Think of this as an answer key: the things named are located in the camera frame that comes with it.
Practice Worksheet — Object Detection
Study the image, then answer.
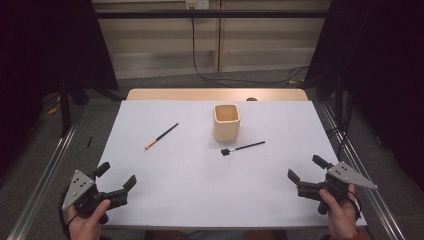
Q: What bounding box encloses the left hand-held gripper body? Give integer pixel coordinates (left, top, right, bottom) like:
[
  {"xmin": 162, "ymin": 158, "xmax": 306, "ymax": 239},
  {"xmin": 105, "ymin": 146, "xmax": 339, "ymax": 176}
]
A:
[{"xmin": 62, "ymin": 169, "xmax": 130, "ymax": 225}]

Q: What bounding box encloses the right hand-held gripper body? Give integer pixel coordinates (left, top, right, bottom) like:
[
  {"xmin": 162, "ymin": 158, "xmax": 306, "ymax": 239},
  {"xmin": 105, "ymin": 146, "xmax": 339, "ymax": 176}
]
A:
[{"xmin": 296, "ymin": 161, "xmax": 379, "ymax": 216}]

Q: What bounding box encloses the black brush with orange end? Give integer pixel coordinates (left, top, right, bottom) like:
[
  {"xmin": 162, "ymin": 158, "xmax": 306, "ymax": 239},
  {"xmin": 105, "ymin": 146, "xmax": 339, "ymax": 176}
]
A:
[{"xmin": 144, "ymin": 122, "xmax": 180, "ymax": 151}]

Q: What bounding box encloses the cream square cup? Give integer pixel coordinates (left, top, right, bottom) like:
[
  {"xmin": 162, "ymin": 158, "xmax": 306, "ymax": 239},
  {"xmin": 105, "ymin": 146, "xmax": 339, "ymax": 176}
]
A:
[{"xmin": 212, "ymin": 103, "xmax": 241, "ymax": 144}]

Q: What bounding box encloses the person's left hand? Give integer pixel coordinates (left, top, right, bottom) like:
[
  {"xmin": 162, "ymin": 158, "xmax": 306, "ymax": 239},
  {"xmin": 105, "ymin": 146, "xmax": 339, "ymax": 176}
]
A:
[{"xmin": 65, "ymin": 199, "xmax": 112, "ymax": 240}]

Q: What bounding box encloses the person's right hand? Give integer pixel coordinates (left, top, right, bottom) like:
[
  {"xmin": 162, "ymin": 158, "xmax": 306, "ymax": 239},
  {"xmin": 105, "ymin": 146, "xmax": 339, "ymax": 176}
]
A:
[{"xmin": 318, "ymin": 183, "xmax": 363, "ymax": 240}]

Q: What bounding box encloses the black brush with square head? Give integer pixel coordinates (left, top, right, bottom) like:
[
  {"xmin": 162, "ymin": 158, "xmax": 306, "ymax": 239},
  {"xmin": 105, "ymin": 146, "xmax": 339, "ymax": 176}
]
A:
[{"xmin": 220, "ymin": 140, "xmax": 267, "ymax": 157}]

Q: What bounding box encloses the person's left leg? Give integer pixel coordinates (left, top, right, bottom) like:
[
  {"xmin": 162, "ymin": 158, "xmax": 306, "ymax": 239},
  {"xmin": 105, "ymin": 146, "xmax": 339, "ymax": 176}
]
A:
[{"xmin": 143, "ymin": 229, "xmax": 190, "ymax": 240}]

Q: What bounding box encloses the person's leg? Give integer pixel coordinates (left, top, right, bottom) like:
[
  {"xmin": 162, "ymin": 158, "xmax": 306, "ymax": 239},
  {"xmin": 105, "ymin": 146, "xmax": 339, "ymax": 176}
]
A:
[
  {"xmin": 244, "ymin": 229, "xmax": 290, "ymax": 240},
  {"xmin": 143, "ymin": 229, "xmax": 190, "ymax": 240}
]

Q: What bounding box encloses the person's right leg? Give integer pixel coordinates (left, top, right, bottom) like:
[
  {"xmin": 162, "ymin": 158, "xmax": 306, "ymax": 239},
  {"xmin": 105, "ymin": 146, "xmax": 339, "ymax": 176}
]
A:
[{"xmin": 244, "ymin": 229, "xmax": 290, "ymax": 240}]

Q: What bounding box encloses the white board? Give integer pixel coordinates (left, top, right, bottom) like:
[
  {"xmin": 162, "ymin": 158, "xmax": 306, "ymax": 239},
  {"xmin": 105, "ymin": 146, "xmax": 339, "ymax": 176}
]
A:
[{"xmin": 94, "ymin": 99, "xmax": 368, "ymax": 230}]

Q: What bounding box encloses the wooden table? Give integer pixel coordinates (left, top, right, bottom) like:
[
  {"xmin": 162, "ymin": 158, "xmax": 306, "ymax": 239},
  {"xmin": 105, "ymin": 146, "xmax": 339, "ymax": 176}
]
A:
[{"xmin": 126, "ymin": 88, "xmax": 309, "ymax": 102}]

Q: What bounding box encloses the black curtain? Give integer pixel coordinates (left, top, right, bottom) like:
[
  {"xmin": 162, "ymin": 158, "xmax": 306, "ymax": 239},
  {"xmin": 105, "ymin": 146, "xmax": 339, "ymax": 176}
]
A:
[
  {"xmin": 0, "ymin": 0, "xmax": 120, "ymax": 176},
  {"xmin": 304, "ymin": 0, "xmax": 424, "ymax": 192}
]

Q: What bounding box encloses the black horizontal bar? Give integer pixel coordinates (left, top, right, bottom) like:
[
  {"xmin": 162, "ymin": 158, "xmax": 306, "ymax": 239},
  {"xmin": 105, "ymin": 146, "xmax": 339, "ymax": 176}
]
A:
[{"xmin": 94, "ymin": 9, "xmax": 330, "ymax": 20}]

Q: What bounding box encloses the right hand-held gripper cable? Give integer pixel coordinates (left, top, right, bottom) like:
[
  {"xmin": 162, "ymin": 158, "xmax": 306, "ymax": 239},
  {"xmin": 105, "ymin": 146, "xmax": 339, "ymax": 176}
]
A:
[{"xmin": 346, "ymin": 193, "xmax": 363, "ymax": 222}]

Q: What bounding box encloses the metal rail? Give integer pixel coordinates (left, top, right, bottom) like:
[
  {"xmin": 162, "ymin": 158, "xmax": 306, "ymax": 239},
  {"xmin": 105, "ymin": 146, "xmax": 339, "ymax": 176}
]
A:
[
  {"xmin": 319, "ymin": 101, "xmax": 406, "ymax": 240},
  {"xmin": 6, "ymin": 105, "xmax": 88, "ymax": 240}
]

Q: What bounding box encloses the black stand post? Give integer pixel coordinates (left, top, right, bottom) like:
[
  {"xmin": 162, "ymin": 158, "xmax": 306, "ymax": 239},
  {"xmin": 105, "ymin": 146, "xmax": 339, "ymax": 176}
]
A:
[
  {"xmin": 334, "ymin": 72, "xmax": 345, "ymax": 128},
  {"xmin": 59, "ymin": 79, "xmax": 73, "ymax": 136}
]

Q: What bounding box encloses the black wall cable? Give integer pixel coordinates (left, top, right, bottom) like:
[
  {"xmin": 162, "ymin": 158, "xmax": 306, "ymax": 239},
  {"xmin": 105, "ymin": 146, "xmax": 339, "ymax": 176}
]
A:
[{"xmin": 190, "ymin": 8, "xmax": 309, "ymax": 89}]

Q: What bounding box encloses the beige vertical wall trim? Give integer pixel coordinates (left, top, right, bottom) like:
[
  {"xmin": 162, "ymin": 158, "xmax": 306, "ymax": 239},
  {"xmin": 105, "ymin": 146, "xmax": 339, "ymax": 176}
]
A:
[{"xmin": 216, "ymin": 0, "xmax": 224, "ymax": 73}]

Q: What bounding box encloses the white wall socket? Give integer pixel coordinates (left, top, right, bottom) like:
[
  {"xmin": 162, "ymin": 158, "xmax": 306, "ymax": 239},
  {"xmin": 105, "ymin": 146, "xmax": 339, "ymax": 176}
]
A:
[{"xmin": 185, "ymin": 0, "xmax": 210, "ymax": 10}]

